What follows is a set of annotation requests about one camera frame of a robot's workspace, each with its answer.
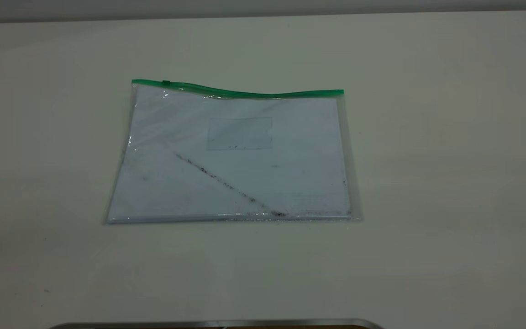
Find clear plastic bag green zip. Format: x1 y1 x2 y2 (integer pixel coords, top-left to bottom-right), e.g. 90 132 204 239
104 79 362 225

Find white paper sheets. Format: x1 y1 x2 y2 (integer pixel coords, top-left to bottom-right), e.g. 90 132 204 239
107 87 352 223

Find silver metal rail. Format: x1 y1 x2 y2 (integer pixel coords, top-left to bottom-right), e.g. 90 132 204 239
48 318 385 329

